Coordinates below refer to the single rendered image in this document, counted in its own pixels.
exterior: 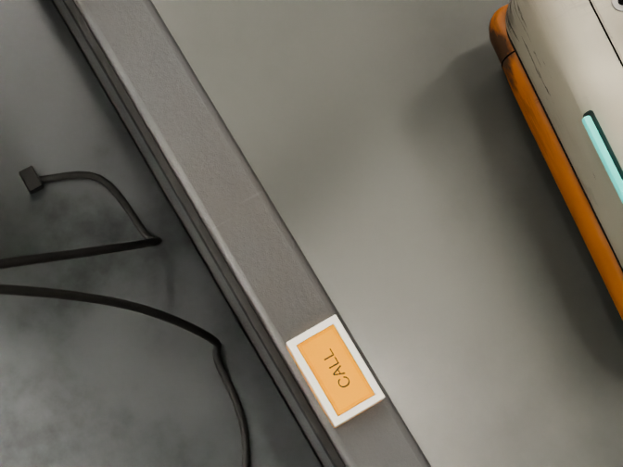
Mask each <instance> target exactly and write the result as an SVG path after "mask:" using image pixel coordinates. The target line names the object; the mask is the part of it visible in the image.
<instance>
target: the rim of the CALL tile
mask: <svg viewBox="0 0 623 467"><path fill-rule="evenodd" d="M332 324H334V326H335V328H336V329H337V332H338V333H339V335H340V337H341V338H342V340H343V342H344V343H345V345H346V347H347V348H348V350H349V352H350V354H351V356H352V357H353V358H354V360H355V361H356V363H357V365H358V366H359V368H360V370H361V371H362V374H363V375H364V377H365V379H366V380H367V382H368V384H369V385H370V386H371V388H372V389H373V391H374V393H375V395H374V396H372V397H370V398H368V399H366V400H365V401H364V402H362V403H361V404H359V405H357V406H356V407H354V408H352V409H351V410H348V411H346V412H345V413H343V414H341V415H340V416H338V417H337V414H336V412H335V411H334V409H333V407H332V406H331V404H330V402H329V401H328V399H327V397H326V395H325V394H324V391H323V390H322V388H321V387H320V386H319V384H318V382H317V380H316V379H315V377H314V375H313V374H312V371H311V370H310V368H309V366H308V364H307V363H306V361H305V359H304V358H303V357H302V355H301V354H300V352H299V349H298V348H297V345H298V344H299V343H301V342H303V341H304V340H306V339H308V338H310V337H311V336H313V335H315V334H317V333H319V332H321V331H322V330H323V329H325V328H327V327H329V326H330V325H332ZM286 345H287V347H288V349H289V350H290V352H291V354H292V356H293V357H294V359H295V361H296V362H297V364H298V366H299V367H300V369H301V371H302V372H303V374H304V376H305V377H306V379H307V381H308V383H309V384H310V386H311V388H312V390H313V392H314V394H315V395H316V397H317V398H318V399H319V401H320V403H321V404H322V406H323V408H324V410H325V412H326V414H327V415H328V417H329V419H330V420H331V422H332V424H333V425H334V426H335V427H337V426H339V425H341V424H342V423H344V422H345V421H347V420H349V419H350V418H352V417H354V416H355V415H357V414H359V413H361V412H362V411H364V410H366V409H368V408H370V407H371V406H373V405H374V404H375V403H377V402H379V401H380V400H382V399H384V398H385V395H384V394H383V392H382V390H381V389H380V387H379V385H378V384H377V382H376V380H375V378H374V377H373V375H372V374H371V372H370V371H369V369H368V367H367V366H366V364H365V362H364V361H363V359H362V357H361V355H360V353H359V352H358V350H357V348H356V347H355V346H354V344H353V343H352V341H351V339H350V337H349V335H348V334H347V332H346V330H345V329H344V327H343V325H342V324H341V322H340V320H339V319H338V317H337V315H333V316H331V317H330V318H328V319H326V320H324V321H323V322H320V323H318V324H317V325H315V326H313V327H312V328H311V329H309V330H307V331H306V332H304V333H302V334H300V335H298V336H296V337H294V338H293V339H291V340H289V341H287V342H286Z"/></svg>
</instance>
